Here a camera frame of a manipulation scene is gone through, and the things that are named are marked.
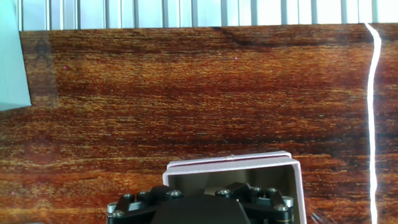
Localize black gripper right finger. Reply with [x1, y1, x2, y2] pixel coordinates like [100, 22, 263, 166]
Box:
[214, 182, 295, 224]

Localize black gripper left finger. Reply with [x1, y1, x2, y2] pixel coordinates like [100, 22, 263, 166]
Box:
[106, 185, 184, 224]

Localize pink cardboard box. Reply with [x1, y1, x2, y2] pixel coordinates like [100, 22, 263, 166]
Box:
[162, 150, 308, 224]

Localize deep light blue box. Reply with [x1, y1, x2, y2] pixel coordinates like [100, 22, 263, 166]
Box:
[0, 0, 32, 112]

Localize wood grain table mat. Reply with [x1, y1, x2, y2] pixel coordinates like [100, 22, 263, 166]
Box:
[0, 23, 398, 224]

